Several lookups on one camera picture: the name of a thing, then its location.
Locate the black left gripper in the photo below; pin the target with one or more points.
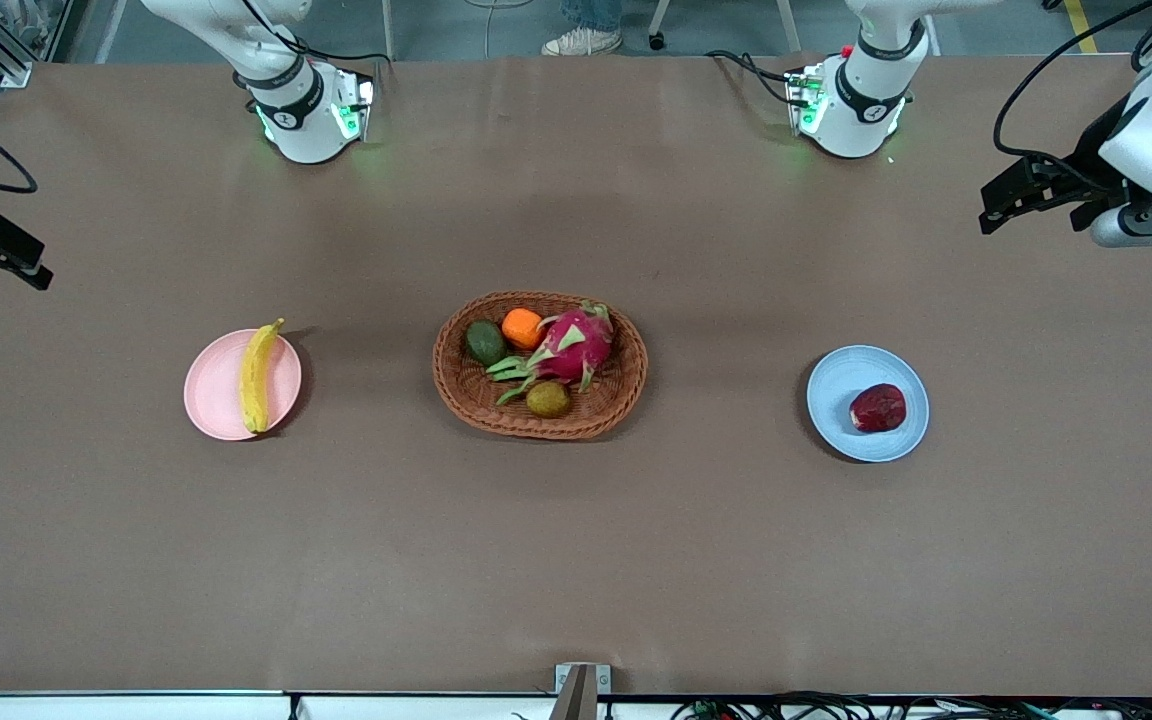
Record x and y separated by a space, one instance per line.
1088 150

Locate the dark red apple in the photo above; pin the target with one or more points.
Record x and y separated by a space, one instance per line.
878 408

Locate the yellow banana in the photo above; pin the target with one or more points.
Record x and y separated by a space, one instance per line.
256 380

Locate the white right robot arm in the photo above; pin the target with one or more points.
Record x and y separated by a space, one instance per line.
286 100

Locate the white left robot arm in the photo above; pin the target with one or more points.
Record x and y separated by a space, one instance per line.
866 100

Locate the pink round plate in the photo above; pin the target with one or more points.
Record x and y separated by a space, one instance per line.
216 390

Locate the light blue round plate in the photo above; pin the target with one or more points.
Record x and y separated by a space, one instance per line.
851 380

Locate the chair base with caster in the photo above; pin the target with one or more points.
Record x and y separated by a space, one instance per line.
656 38

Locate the white sneaker shoe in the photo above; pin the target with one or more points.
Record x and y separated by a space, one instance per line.
581 42

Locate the brown woven wicker basket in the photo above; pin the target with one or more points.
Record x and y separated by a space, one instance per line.
466 395

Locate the blue jeans leg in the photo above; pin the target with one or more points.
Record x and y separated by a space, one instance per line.
591 12

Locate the green bean pods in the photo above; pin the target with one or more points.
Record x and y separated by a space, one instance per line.
576 350

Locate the green lime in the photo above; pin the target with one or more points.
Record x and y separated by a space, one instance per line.
485 343

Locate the orange fruit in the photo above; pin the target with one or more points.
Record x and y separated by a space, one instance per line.
522 328

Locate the brown kiwi fruit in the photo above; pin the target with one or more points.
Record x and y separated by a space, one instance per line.
548 399

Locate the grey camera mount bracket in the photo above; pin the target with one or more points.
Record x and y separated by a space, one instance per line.
581 690

